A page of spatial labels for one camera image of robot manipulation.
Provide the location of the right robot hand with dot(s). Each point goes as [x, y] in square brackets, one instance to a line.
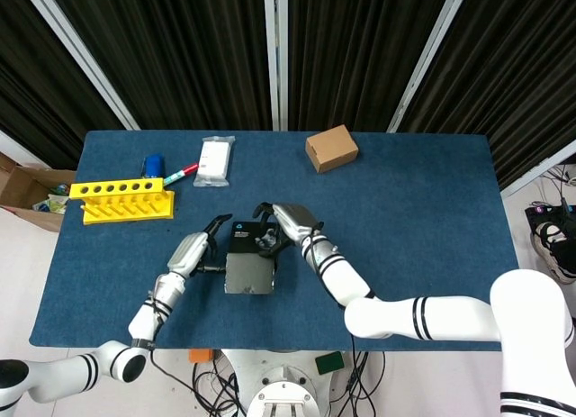
[294, 221]

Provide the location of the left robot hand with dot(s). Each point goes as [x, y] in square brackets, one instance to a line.
[189, 252]

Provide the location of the black foldable cardboard box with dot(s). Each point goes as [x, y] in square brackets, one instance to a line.
[247, 275]

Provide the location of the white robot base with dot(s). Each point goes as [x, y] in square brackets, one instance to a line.
[283, 381]

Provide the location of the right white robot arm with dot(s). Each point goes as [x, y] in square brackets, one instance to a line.
[427, 320]

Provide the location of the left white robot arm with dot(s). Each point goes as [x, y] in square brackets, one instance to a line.
[144, 320]

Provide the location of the small brown cardboard box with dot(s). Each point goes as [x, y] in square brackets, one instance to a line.
[330, 149]

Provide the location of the orange rectangular block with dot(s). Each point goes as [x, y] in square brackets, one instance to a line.
[200, 355]

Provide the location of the dark green rectangular block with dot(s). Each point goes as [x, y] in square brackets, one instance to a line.
[330, 363]

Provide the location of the yellow test tube rack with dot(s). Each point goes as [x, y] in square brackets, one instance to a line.
[126, 210]

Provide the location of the red and teal marker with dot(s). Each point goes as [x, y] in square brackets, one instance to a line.
[184, 171]

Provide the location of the white packet in clear bag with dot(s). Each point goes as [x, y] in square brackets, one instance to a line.
[213, 162]

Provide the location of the blue bottle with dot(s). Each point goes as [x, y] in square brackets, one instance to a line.
[154, 165]

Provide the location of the blue table mat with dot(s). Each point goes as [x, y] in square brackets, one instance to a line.
[427, 210]

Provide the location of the black pleated curtain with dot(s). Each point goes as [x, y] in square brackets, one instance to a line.
[360, 52]
[180, 52]
[517, 66]
[36, 84]

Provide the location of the open brown floor carton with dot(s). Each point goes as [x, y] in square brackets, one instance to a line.
[20, 185]

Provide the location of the black device with coloured buttons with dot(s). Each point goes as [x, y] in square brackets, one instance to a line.
[544, 212]

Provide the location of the black and white sneaker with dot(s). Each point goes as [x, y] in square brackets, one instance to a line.
[551, 250]

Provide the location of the white frame post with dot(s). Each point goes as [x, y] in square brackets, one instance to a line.
[275, 57]
[85, 59]
[540, 169]
[13, 147]
[427, 59]

